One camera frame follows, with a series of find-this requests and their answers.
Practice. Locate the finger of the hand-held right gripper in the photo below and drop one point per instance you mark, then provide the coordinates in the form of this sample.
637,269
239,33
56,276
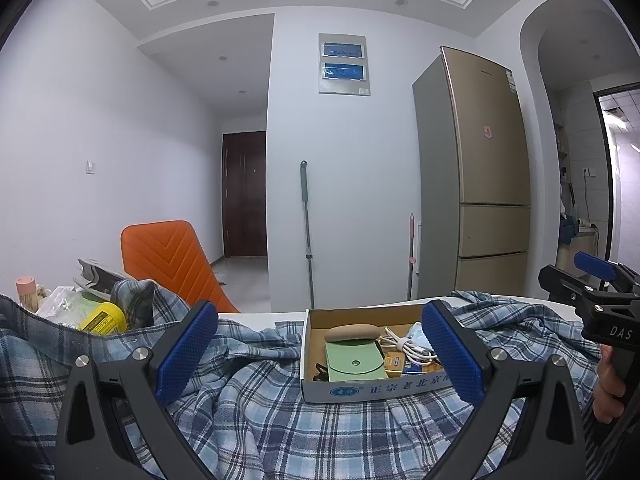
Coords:
565,287
595,265

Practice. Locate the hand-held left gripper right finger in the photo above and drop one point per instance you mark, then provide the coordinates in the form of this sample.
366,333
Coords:
452,355

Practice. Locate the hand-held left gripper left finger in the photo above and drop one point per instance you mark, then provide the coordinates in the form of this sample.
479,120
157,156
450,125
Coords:
187,355

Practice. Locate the yellow tissue packet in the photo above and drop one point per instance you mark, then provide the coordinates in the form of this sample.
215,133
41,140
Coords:
400,362

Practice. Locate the green case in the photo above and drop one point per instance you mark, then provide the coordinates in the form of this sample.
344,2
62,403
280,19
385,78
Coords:
352,360

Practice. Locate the beige round powder puff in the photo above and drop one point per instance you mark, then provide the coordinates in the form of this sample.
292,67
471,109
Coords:
352,334

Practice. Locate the shallow cardboard box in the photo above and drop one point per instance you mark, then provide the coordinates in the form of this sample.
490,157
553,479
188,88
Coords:
350,390

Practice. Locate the person's right hand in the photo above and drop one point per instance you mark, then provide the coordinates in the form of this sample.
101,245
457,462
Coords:
607,385

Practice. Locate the beige cabinet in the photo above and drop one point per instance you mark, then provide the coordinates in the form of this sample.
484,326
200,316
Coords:
580,255

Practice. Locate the blue tissue pack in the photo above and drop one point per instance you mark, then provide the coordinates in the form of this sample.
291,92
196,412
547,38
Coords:
416,337

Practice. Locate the blue cloth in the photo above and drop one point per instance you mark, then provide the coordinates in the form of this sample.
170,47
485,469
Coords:
569,230

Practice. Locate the yellow jar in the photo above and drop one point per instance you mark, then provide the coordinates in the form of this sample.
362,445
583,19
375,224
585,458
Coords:
102,320

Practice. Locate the orange chair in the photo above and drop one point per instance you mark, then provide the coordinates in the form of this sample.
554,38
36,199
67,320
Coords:
165,255

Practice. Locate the blue plaid blanket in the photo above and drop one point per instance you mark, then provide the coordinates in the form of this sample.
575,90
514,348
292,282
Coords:
280,425

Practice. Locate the grey packet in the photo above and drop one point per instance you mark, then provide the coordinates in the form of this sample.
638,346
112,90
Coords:
97,275

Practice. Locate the clear plastic bag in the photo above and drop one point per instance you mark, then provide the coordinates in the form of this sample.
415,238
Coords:
62,305

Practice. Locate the gold refrigerator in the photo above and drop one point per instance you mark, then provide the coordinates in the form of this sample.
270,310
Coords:
480,170

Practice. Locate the dark brown door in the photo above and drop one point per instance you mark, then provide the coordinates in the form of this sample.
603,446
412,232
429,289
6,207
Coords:
245,195

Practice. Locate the pink toothpick holder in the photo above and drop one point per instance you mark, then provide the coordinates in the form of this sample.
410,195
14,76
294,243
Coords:
27,292

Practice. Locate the wall electrical panel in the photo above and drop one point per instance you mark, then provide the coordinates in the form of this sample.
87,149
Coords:
345,62

